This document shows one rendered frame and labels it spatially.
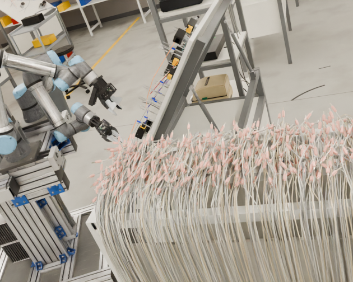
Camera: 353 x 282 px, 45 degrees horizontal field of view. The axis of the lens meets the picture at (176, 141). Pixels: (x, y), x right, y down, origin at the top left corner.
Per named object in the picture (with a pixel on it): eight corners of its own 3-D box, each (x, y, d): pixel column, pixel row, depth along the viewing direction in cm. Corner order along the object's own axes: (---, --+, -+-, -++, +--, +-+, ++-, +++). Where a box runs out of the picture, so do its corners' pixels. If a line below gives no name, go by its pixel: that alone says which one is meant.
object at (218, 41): (175, 67, 313) (172, 59, 310) (186, 48, 341) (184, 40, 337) (217, 59, 300) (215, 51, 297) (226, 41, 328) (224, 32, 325)
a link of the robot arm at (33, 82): (13, 66, 229) (61, 142, 237) (31, 57, 234) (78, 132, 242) (12, 70, 240) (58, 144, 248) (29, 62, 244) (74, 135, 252)
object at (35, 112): (22, 125, 278) (15, 112, 273) (27, 115, 291) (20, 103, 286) (43, 118, 277) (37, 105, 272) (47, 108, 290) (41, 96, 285)
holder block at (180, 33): (200, 28, 196) (183, 19, 196) (192, 43, 190) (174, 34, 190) (198, 34, 200) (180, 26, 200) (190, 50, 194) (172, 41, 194)
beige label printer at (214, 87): (193, 112, 333) (186, 90, 323) (198, 99, 350) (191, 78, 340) (230, 106, 322) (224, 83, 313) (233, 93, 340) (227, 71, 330)
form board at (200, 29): (181, 97, 314) (179, 96, 314) (240, -35, 250) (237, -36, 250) (122, 206, 222) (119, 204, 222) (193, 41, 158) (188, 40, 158)
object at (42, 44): (60, 81, 723) (31, 21, 669) (36, 87, 738) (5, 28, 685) (81, 59, 803) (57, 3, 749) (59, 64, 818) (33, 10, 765)
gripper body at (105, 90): (113, 95, 218) (97, 77, 216) (102, 104, 222) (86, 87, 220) (117, 90, 225) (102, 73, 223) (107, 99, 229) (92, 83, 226)
